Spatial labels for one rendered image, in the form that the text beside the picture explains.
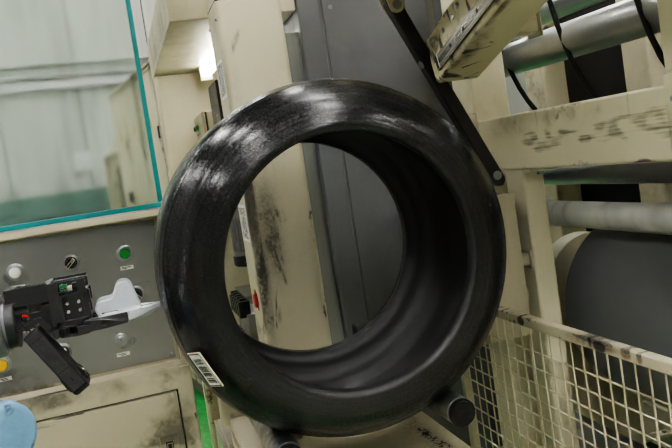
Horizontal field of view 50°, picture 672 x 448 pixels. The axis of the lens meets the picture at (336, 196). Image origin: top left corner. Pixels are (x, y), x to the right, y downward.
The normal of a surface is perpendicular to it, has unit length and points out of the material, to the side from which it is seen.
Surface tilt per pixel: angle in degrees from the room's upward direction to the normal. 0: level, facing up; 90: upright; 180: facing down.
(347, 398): 100
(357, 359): 80
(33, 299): 90
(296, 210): 90
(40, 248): 90
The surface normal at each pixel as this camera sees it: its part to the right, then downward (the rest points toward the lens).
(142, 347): 0.29, 0.01
